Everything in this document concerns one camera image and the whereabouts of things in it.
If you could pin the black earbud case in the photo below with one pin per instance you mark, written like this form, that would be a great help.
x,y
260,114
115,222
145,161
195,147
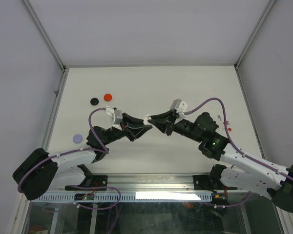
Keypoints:
x,y
94,101

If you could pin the red earbud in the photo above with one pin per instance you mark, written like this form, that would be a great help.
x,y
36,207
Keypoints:
x,y
227,124

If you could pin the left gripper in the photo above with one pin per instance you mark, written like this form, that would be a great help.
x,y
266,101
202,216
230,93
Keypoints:
x,y
132,133

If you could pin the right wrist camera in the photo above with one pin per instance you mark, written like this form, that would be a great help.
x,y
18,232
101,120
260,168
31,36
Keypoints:
x,y
178,108

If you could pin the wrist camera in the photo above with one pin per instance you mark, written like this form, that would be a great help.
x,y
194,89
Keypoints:
x,y
178,108
116,117

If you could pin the aluminium mounting rail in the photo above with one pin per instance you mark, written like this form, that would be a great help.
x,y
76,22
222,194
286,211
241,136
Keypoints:
x,y
126,183

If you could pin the red earbud case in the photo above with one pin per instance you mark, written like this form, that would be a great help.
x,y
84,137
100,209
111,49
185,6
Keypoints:
x,y
108,97

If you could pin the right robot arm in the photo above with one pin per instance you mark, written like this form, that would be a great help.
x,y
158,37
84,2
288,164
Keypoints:
x,y
257,175

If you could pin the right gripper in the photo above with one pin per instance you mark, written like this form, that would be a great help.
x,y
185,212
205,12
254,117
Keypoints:
x,y
162,126

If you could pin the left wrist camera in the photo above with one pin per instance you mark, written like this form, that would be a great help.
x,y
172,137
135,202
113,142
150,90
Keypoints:
x,y
116,117

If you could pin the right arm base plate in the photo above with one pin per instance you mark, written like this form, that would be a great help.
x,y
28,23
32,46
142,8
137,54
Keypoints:
x,y
203,182

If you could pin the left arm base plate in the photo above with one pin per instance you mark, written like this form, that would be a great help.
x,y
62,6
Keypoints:
x,y
97,182

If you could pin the slotted cable duct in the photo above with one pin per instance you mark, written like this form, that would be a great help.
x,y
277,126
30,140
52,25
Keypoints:
x,y
124,197

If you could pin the purple earbud case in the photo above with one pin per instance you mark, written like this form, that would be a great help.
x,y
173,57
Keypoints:
x,y
77,139

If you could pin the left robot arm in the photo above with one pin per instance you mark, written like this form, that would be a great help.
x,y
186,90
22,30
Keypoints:
x,y
43,171

